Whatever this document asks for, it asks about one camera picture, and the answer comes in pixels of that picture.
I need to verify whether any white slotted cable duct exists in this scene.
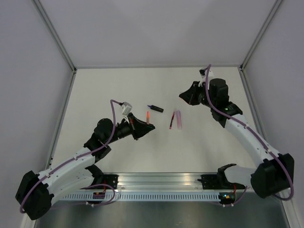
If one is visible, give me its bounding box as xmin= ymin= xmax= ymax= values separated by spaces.
xmin=62 ymin=191 xmax=220 ymax=202

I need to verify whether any aluminium frame post left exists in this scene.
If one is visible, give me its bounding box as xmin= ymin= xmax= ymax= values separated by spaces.
xmin=31 ymin=0 xmax=77 ymax=74

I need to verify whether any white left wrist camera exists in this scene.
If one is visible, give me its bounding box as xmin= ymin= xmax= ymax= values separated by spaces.
xmin=121 ymin=102 xmax=133 ymax=116

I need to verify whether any aluminium frame post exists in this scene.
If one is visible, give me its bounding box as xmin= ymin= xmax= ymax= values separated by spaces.
xmin=31 ymin=0 xmax=77 ymax=74
xmin=239 ymin=0 xmax=284 ymax=71

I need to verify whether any black purple highlighter pen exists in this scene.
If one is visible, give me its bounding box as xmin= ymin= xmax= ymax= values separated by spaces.
xmin=147 ymin=105 xmax=164 ymax=113

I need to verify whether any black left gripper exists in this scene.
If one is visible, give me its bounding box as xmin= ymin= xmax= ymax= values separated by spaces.
xmin=105 ymin=113 xmax=155 ymax=144

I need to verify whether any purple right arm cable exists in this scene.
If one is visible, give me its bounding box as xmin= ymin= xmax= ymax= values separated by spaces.
xmin=205 ymin=64 xmax=295 ymax=201

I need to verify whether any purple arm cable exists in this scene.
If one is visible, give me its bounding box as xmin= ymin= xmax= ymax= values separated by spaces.
xmin=205 ymin=64 xmax=295 ymax=201
xmin=19 ymin=99 xmax=124 ymax=214

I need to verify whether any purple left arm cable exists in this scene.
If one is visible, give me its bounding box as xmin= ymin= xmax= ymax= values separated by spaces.
xmin=19 ymin=99 xmax=124 ymax=214

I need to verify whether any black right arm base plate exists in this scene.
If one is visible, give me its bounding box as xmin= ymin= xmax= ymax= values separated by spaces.
xmin=197 ymin=174 xmax=223 ymax=190

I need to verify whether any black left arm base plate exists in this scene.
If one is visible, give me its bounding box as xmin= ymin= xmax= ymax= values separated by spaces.
xmin=92 ymin=174 xmax=119 ymax=190

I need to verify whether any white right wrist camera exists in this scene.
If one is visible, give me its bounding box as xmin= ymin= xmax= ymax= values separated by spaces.
xmin=199 ymin=68 xmax=214 ymax=87

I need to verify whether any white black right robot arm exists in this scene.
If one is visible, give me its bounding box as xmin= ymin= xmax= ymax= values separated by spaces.
xmin=179 ymin=78 xmax=294 ymax=199

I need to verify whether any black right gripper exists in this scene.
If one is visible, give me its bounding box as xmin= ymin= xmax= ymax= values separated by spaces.
xmin=180 ymin=81 xmax=216 ymax=108

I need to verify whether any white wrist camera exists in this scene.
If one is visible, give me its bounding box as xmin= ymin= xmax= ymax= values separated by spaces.
xmin=121 ymin=102 xmax=133 ymax=116
xmin=199 ymin=68 xmax=214 ymax=87

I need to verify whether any red transparent pen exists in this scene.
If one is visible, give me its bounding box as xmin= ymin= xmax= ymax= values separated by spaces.
xmin=169 ymin=108 xmax=177 ymax=130

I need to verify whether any orange transparent pen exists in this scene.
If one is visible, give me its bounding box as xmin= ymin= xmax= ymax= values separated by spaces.
xmin=146 ymin=111 xmax=150 ymax=124

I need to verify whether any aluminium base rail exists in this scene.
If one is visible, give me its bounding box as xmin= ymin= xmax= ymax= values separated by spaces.
xmin=78 ymin=172 xmax=283 ymax=190

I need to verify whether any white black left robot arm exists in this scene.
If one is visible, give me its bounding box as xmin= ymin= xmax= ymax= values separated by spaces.
xmin=15 ymin=113 xmax=155 ymax=220

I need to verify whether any aluminium frame post right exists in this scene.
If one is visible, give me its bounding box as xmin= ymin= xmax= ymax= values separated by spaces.
xmin=239 ymin=0 xmax=284 ymax=71

